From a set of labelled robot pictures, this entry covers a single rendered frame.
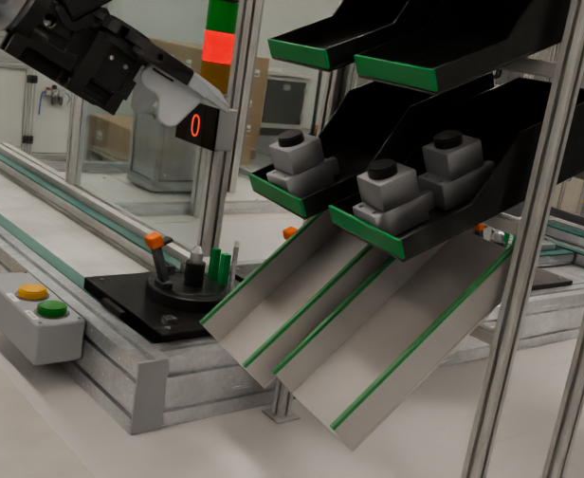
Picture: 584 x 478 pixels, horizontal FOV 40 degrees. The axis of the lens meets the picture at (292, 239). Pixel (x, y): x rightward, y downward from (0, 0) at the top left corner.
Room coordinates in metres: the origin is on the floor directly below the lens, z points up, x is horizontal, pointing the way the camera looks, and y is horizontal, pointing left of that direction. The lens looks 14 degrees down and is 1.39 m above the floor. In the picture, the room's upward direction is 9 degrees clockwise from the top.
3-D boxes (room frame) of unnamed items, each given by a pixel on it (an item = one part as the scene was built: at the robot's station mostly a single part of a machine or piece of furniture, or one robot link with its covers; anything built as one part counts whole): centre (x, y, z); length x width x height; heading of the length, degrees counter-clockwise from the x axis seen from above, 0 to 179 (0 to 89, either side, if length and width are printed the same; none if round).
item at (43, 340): (1.10, 0.36, 0.93); 0.21 x 0.07 x 0.06; 41
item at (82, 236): (1.42, 0.32, 0.91); 0.84 x 0.28 x 0.10; 41
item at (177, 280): (1.17, 0.14, 0.98); 0.14 x 0.14 x 0.02
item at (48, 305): (1.04, 0.31, 0.96); 0.04 x 0.04 x 0.02
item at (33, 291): (1.10, 0.36, 0.96); 0.04 x 0.04 x 0.02
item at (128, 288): (1.17, 0.14, 0.96); 0.24 x 0.24 x 0.02; 41
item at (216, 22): (1.39, 0.17, 1.38); 0.05 x 0.05 x 0.05
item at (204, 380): (1.49, -0.23, 0.91); 1.24 x 0.33 x 0.10; 131
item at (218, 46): (1.39, 0.17, 1.33); 0.05 x 0.05 x 0.05
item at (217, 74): (1.39, 0.17, 1.28); 0.05 x 0.05 x 0.05
